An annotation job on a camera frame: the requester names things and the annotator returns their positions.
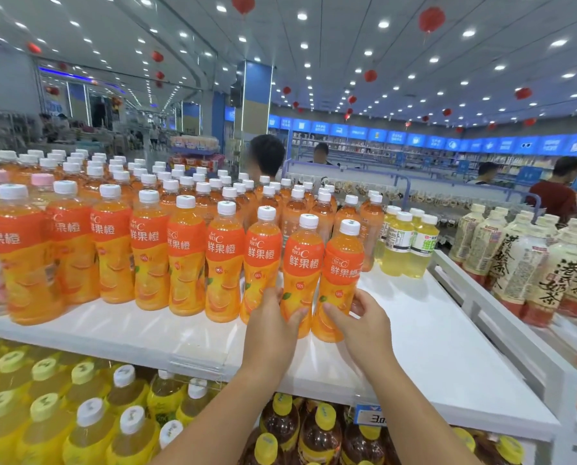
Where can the person's right hand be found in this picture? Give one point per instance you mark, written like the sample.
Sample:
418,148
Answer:
368,336

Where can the white accessory display racks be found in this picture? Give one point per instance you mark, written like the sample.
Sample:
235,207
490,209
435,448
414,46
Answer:
7,130

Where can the person's left forearm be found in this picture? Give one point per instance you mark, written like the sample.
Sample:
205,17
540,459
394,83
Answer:
220,426

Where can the red paper lantern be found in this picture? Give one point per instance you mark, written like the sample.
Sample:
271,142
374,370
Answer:
157,56
243,1
370,75
431,19
34,48
523,93

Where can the blue rail display counter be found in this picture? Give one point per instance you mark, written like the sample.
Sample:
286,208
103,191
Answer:
366,181

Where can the rows of cream tea bottles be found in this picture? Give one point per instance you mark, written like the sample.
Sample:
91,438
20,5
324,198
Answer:
545,280

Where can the white railed shelf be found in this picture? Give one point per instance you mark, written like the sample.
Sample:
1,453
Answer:
511,334

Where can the person's right forearm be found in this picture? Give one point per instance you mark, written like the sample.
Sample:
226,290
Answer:
414,421

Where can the yellow cap bottles lower shelf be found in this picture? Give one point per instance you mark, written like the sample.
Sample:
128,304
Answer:
123,421

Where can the blue beige pillar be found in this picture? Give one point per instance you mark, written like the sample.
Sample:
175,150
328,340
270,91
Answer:
254,116

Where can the orange juice bottles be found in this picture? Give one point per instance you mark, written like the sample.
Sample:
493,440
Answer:
70,251

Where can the blue white price tag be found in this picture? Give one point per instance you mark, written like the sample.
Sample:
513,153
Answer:
368,415

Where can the person's left hand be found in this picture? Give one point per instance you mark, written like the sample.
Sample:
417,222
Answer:
269,338

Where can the blue illuminated sign band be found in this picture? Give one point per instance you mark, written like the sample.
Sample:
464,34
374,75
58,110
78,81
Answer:
462,144

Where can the rows of lemon yellow bottles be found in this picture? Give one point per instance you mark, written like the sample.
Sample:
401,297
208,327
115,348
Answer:
7,411

